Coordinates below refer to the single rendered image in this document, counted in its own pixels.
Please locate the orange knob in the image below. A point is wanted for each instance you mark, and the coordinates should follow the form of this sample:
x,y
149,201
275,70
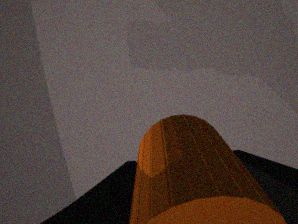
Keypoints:
x,y
186,174

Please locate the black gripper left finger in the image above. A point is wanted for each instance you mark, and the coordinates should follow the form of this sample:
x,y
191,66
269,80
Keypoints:
x,y
109,202

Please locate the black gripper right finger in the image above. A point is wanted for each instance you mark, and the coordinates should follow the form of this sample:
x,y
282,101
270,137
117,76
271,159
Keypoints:
x,y
279,182

